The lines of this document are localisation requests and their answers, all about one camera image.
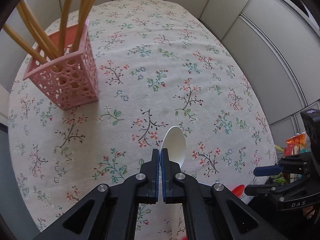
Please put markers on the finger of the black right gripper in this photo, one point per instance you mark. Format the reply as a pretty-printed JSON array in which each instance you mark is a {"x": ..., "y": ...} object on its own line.
[
  {"x": 211, "y": 212},
  {"x": 261, "y": 190}
]

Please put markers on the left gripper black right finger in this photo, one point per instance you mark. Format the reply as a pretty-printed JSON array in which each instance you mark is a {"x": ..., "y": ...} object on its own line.
[{"x": 267, "y": 171}]

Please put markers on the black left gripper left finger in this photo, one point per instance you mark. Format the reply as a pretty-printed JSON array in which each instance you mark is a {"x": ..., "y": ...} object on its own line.
[{"x": 109, "y": 212}]

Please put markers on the white plastic spoon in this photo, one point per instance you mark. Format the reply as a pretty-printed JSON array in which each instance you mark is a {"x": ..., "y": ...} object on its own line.
[{"x": 174, "y": 142}]

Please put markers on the wooden chopstick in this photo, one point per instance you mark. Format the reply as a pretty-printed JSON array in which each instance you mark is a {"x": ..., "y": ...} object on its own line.
[
  {"x": 86, "y": 7},
  {"x": 23, "y": 44},
  {"x": 27, "y": 27},
  {"x": 63, "y": 26},
  {"x": 37, "y": 30},
  {"x": 79, "y": 28},
  {"x": 88, "y": 13}
]

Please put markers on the white kitchen cabinets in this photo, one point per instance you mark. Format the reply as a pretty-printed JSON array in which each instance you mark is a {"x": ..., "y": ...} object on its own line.
[{"x": 276, "y": 43}]

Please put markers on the red plastic spoon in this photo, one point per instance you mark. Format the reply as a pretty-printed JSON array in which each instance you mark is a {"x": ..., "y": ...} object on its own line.
[{"x": 238, "y": 190}]

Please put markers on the orange snack package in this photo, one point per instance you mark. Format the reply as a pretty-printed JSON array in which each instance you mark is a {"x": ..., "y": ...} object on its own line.
[{"x": 295, "y": 145}]

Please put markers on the pink perforated utensil basket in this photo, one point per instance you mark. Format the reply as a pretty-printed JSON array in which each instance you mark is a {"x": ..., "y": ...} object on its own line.
[{"x": 70, "y": 80}]

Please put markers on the floral tablecloth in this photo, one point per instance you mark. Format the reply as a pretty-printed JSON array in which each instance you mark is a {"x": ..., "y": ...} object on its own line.
[{"x": 157, "y": 67}]

